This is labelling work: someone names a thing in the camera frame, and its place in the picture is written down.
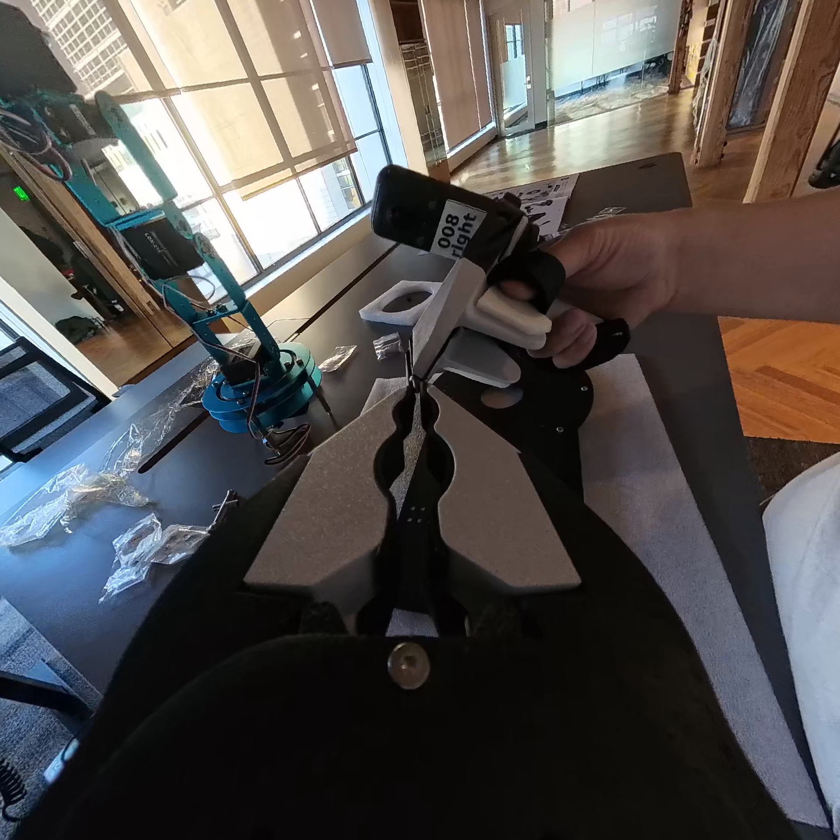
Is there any person's right hand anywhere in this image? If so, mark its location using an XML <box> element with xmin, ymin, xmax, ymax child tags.
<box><xmin>489</xmin><ymin>211</ymin><xmax>686</xmax><ymax>361</ymax></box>

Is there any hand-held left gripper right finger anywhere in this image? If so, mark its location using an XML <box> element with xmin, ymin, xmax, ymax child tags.
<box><xmin>423</xmin><ymin>386</ymin><xmax>582</xmax><ymax>621</ymax></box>

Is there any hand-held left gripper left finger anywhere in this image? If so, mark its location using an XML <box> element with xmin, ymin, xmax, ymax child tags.
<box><xmin>244</xmin><ymin>388</ymin><xmax>424</xmax><ymax>632</ymax></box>

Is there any white foam block with hole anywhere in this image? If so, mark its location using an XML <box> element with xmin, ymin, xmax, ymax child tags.
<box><xmin>360</xmin><ymin>281</ymin><xmax>439</xmax><ymax>330</ymax></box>

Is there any large grid window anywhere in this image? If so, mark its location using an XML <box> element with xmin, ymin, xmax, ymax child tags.
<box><xmin>26</xmin><ymin>0</ymin><xmax>398</xmax><ymax>280</ymax></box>

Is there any black coiled cable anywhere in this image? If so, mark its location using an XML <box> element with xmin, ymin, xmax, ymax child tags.
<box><xmin>0</xmin><ymin>755</ymin><xmax>28</xmax><ymax>823</ymax></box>

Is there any white shirt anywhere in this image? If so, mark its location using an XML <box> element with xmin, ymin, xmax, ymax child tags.
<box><xmin>761</xmin><ymin>453</ymin><xmax>840</xmax><ymax>840</ymax></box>

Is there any large clear plastic bag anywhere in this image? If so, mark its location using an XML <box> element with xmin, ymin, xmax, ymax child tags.
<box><xmin>0</xmin><ymin>462</ymin><xmax>153</xmax><ymax>549</ymax></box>

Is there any printed instruction sheet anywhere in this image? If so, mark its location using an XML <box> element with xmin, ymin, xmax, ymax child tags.
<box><xmin>489</xmin><ymin>174</ymin><xmax>580</xmax><ymax>238</ymax></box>

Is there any glass door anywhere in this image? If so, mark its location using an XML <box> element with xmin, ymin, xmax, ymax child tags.
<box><xmin>489</xmin><ymin>12</ymin><xmax>550</xmax><ymax>135</ymax></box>

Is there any white foam mat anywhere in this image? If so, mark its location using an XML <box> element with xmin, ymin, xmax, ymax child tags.
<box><xmin>361</xmin><ymin>354</ymin><xmax>829</xmax><ymax>829</ymax></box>

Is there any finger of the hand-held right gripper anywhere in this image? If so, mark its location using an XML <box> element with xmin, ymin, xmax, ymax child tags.
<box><xmin>408</xmin><ymin>258</ymin><xmax>492</xmax><ymax>385</ymax></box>
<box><xmin>433</xmin><ymin>328</ymin><xmax>524</xmax><ymax>389</ymax></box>

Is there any crumpled clear plastic wrap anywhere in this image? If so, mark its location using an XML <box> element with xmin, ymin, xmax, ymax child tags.
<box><xmin>98</xmin><ymin>361</ymin><xmax>221</xmax><ymax>473</ymax></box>

